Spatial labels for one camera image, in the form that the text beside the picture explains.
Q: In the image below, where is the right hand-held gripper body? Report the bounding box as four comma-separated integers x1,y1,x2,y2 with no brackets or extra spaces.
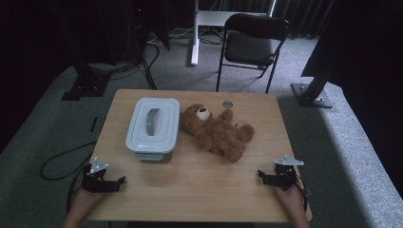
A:
273,155,305,192

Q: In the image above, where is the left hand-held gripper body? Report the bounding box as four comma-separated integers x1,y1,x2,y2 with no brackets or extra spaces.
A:
81,157,110,194

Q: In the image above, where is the clear brown storage box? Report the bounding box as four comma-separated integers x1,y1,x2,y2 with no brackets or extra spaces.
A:
135,151,175,164

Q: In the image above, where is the pale blue box lid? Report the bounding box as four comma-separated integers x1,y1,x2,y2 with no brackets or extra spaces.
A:
125,97,181,155

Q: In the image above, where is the brown teddy bear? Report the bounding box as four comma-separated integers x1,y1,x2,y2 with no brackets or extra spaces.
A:
180,103,256,164

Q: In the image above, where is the person's left hand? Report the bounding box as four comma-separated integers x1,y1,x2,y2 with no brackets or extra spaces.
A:
70,189,107,219

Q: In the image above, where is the person's right hand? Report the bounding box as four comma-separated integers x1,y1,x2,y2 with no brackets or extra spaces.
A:
275,184,307,219

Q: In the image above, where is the black stand with grey base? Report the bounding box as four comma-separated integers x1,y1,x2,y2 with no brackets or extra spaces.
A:
290,47,336,109

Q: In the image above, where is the black stand with dark base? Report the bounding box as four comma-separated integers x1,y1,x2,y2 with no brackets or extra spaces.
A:
47,0,112,102

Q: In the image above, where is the black folding chair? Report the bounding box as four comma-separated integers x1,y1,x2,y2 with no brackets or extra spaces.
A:
216,12,291,94

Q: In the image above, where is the black curtain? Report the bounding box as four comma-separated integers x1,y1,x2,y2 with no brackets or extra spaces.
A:
272,0,337,40

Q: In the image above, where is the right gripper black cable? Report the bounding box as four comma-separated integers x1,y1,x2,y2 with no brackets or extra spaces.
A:
294,174,310,213

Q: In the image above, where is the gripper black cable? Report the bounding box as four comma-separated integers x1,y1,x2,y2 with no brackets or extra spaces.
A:
294,174,310,213
66,173,85,214

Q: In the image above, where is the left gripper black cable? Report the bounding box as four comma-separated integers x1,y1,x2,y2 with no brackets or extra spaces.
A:
66,173,85,214

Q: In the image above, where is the black looped floor cable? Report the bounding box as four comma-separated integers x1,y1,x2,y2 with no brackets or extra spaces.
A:
40,141,98,181

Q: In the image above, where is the thick black floor cable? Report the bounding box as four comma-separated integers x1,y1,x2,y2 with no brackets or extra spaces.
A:
139,42,161,90

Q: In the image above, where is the white desk frame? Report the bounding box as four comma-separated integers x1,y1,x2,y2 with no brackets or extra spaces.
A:
189,0,277,67

